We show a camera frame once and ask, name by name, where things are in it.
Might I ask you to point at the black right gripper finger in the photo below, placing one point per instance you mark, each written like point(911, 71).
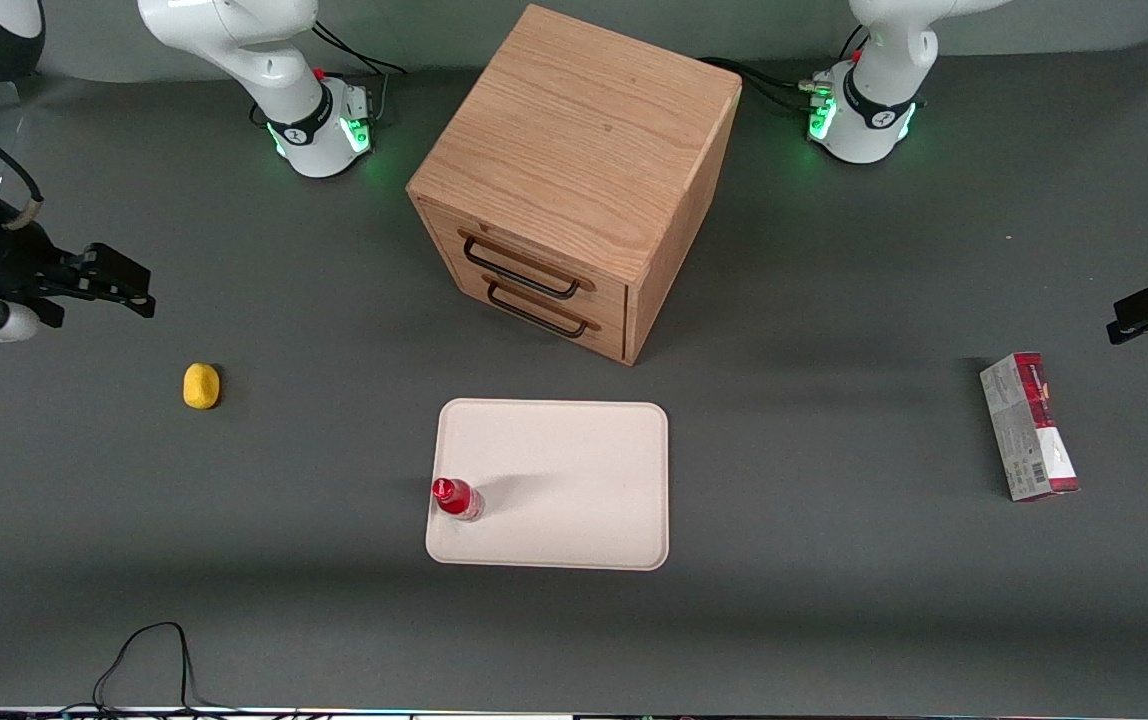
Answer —
point(129, 303)
point(116, 270)

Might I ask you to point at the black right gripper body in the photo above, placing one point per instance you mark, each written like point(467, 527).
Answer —
point(6, 262)

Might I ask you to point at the red coke bottle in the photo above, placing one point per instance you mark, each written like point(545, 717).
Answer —
point(456, 498)

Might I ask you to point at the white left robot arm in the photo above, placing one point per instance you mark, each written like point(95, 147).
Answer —
point(879, 90)

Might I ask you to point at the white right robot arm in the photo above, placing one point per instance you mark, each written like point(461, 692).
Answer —
point(269, 70)

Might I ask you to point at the cream rectangular plastic tray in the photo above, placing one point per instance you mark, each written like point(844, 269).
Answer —
point(574, 490)

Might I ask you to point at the yellow lemon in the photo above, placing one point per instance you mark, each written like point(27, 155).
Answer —
point(201, 386)

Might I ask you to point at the grey and red carton box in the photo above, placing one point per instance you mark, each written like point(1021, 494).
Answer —
point(1029, 425)

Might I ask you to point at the oak wooden drawer cabinet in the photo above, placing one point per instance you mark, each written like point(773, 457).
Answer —
point(574, 140)

